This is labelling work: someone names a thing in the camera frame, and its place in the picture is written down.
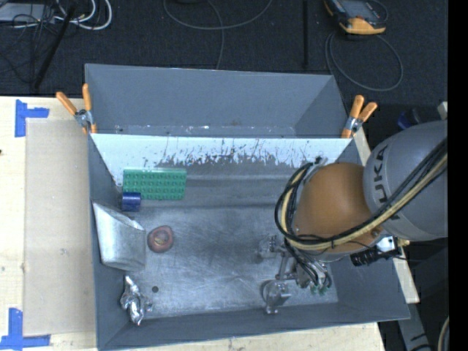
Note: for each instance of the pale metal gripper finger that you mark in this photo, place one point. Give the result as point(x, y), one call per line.
point(275, 294)
point(270, 246)

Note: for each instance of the grey metal bin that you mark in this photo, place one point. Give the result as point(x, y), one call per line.
point(219, 254)

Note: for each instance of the green studded flat block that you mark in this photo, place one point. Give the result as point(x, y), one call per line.
point(155, 184)

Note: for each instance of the crumpled silver foil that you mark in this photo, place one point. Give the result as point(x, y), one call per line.
point(134, 302)

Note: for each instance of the small blue cup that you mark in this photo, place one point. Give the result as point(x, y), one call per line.
point(131, 201)

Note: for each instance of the pale cardboard board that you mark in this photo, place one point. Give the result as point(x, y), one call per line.
point(55, 232)

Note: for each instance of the black cylinder on white bracket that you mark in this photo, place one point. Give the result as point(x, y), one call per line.
point(369, 256)

